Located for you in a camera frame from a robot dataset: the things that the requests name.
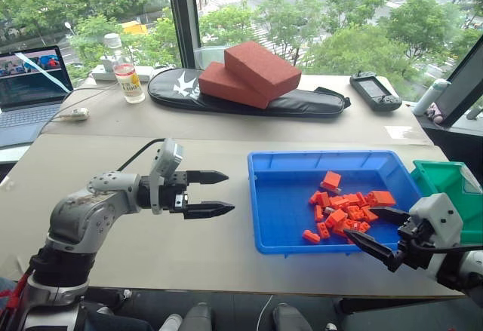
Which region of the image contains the clear plastic drink bottle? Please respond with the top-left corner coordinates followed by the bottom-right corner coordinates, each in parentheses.
top-left (103, 32), bottom-right (146, 105)

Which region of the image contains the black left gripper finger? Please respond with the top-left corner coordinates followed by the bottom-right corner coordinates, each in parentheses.
top-left (187, 170), bottom-right (230, 186)
top-left (183, 201), bottom-right (236, 221)

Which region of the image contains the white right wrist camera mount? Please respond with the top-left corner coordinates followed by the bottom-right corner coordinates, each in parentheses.
top-left (409, 192), bottom-right (463, 257)

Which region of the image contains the black handheld controller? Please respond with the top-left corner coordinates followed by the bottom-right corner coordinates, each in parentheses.
top-left (349, 71), bottom-right (403, 112)

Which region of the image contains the white bottle with teal cap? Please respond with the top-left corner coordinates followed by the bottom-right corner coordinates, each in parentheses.
top-left (412, 78), bottom-right (452, 117)

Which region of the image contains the green plastic bin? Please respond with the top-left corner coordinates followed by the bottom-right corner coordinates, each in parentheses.
top-left (409, 159), bottom-right (483, 245)

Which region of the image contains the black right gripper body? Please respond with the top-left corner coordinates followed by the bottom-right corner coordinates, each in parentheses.
top-left (386, 216), bottom-right (437, 273)

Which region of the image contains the red foam brick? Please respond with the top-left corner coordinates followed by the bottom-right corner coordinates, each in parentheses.
top-left (223, 42), bottom-right (303, 103)
top-left (198, 61), bottom-right (281, 109)

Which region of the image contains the dark window pillar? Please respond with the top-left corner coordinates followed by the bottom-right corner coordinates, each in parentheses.
top-left (165, 0), bottom-right (202, 70)

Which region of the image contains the red cable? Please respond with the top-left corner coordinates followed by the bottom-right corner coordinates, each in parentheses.
top-left (0, 269), bottom-right (32, 311)

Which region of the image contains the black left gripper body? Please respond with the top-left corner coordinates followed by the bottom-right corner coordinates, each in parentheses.
top-left (160, 171), bottom-right (190, 215)

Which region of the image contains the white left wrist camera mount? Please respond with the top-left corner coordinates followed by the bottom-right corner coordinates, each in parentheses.
top-left (148, 138), bottom-right (185, 216)

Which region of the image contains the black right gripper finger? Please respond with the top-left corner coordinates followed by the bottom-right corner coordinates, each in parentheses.
top-left (343, 228), bottom-right (398, 268)
top-left (368, 206), bottom-right (411, 231)

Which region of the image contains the open laptop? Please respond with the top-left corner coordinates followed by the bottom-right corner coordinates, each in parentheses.
top-left (0, 45), bottom-right (75, 148)

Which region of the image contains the black racket bag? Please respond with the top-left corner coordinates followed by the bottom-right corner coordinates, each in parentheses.
top-left (146, 67), bottom-right (352, 118)

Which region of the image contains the thin white cable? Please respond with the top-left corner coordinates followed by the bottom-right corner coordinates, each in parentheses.
top-left (259, 294), bottom-right (275, 317)

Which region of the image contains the small pink plush object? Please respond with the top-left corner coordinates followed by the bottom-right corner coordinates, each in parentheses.
top-left (426, 101), bottom-right (445, 125)

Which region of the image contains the dark rounded shape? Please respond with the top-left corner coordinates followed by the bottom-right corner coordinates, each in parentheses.
top-left (272, 302), bottom-right (315, 331)

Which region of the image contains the blue plastic tray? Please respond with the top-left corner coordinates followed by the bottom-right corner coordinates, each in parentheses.
top-left (247, 150), bottom-right (426, 259)

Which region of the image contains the white cable with connector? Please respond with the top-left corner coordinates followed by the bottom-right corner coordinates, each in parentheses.
top-left (0, 81), bottom-right (118, 148)

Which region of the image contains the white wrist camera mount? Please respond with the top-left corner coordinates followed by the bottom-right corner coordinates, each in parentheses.
top-left (148, 138), bottom-right (185, 216)
top-left (409, 192), bottom-right (463, 257)

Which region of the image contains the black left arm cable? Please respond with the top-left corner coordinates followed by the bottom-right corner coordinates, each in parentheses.
top-left (115, 138), bottom-right (168, 173)

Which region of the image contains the white power strip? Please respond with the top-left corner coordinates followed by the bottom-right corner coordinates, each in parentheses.
top-left (91, 64), bottom-right (154, 82)

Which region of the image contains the black slanted window frame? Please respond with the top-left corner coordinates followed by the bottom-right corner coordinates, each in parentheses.
top-left (432, 40), bottom-right (483, 129)

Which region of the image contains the white charger plug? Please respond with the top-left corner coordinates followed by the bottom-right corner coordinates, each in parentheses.
top-left (100, 53), bottom-right (122, 72)

